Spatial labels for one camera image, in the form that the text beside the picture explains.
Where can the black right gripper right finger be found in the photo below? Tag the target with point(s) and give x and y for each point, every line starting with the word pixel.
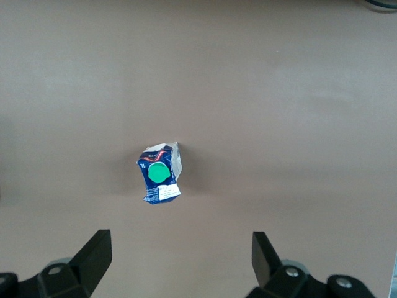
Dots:
pixel 265 260

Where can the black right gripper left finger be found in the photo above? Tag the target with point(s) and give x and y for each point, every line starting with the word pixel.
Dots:
pixel 90 264

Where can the blue white milk carton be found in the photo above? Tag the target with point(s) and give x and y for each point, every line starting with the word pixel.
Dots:
pixel 158 174

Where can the dark rimmed round object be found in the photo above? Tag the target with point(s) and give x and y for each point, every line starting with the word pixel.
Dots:
pixel 384 4

